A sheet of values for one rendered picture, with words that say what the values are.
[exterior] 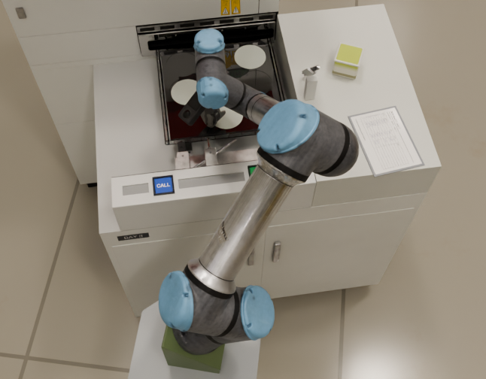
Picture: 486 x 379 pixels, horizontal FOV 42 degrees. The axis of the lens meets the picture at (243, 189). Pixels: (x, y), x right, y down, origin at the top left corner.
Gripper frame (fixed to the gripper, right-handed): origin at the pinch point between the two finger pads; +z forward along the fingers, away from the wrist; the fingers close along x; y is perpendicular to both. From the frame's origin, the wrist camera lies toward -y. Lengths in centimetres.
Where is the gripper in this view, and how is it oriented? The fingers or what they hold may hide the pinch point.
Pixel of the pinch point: (208, 125)
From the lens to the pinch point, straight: 185.6
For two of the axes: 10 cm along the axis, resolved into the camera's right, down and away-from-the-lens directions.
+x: -6.9, -6.4, 3.6
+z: -0.1, 5.0, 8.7
